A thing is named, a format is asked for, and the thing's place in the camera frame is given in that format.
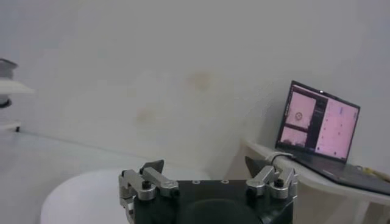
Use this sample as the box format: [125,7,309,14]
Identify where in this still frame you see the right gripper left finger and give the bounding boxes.
[118,159,180,224]

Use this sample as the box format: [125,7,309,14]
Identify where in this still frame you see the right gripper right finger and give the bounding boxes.
[244,156,299,201]

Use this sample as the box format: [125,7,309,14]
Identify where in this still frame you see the white side table with laptop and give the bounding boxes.
[240,138,390,224]

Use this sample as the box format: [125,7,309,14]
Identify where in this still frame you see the white round plate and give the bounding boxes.
[40,169,211,224]

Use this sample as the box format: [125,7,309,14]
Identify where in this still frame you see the dark grey open laptop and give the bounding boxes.
[275,80,390,195]

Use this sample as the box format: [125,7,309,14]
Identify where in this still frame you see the cream electric cooking pot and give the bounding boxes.
[0,79,35,133]

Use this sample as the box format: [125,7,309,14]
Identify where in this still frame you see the black laptop power cable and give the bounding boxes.
[269,153,296,167]

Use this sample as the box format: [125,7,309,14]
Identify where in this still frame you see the yellowish cable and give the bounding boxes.
[362,166,390,183]

